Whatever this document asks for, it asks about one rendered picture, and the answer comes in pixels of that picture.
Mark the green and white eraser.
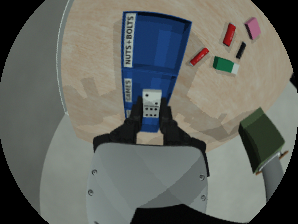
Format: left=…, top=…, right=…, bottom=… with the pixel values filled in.
left=213, top=56, right=239, bottom=74

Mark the white domino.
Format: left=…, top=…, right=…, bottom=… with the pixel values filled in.
left=143, top=89, right=162, bottom=118

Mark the blue compartment tray with labels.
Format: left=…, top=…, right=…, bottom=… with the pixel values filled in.
left=121, top=11, right=192, bottom=119

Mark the pink rectangular block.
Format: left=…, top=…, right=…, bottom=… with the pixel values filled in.
left=244, top=17, right=261, bottom=40

